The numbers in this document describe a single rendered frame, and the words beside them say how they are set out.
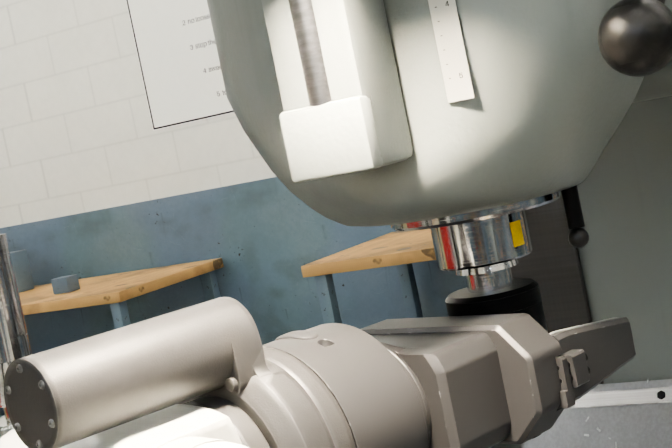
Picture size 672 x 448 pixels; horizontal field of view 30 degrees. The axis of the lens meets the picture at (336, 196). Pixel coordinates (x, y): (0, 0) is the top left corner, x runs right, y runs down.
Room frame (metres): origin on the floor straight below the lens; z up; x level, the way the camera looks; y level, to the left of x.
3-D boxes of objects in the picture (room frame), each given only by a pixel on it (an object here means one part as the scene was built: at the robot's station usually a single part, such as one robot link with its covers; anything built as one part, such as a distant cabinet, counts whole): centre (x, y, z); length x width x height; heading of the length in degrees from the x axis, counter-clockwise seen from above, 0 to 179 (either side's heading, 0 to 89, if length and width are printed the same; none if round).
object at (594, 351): (0.58, -0.11, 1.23); 0.06 x 0.02 x 0.03; 134
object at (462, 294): (0.62, -0.07, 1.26); 0.05 x 0.05 x 0.01
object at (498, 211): (0.62, -0.07, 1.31); 0.09 x 0.09 x 0.01
